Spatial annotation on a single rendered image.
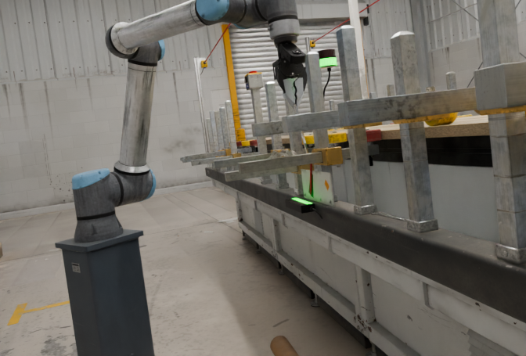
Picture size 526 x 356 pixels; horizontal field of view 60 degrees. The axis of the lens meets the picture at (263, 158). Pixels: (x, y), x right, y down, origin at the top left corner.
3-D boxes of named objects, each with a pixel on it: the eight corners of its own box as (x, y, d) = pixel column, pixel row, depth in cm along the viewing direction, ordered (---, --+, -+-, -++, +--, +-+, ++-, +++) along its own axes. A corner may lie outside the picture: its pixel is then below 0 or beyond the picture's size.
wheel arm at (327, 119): (289, 133, 79) (286, 113, 79) (282, 134, 83) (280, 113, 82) (524, 103, 91) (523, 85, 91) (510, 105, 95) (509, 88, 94)
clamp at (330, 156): (327, 166, 131) (325, 149, 131) (311, 164, 144) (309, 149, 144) (345, 163, 132) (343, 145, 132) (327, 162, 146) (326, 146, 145)
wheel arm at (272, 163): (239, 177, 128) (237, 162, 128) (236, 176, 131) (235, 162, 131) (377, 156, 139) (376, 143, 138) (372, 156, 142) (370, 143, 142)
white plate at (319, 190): (333, 206, 131) (329, 173, 130) (303, 197, 156) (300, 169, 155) (334, 206, 131) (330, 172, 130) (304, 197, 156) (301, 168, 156)
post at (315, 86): (326, 208, 139) (307, 51, 137) (322, 206, 142) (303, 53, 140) (336, 206, 140) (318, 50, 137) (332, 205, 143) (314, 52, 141)
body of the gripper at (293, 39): (297, 80, 143) (292, 41, 142) (306, 75, 134) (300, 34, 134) (273, 82, 141) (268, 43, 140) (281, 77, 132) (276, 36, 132)
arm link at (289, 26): (302, 18, 133) (271, 19, 130) (304, 34, 133) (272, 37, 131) (293, 26, 141) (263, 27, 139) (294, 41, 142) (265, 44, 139)
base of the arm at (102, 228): (89, 243, 173) (85, 218, 173) (66, 241, 185) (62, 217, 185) (132, 231, 188) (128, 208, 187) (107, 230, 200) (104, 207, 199)
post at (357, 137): (362, 215, 115) (340, 24, 112) (356, 213, 118) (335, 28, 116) (375, 213, 116) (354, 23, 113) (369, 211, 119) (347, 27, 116)
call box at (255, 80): (249, 90, 208) (247, 73, 208) (246, 91, 215) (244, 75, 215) (264, 88, 210) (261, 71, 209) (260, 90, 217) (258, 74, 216)
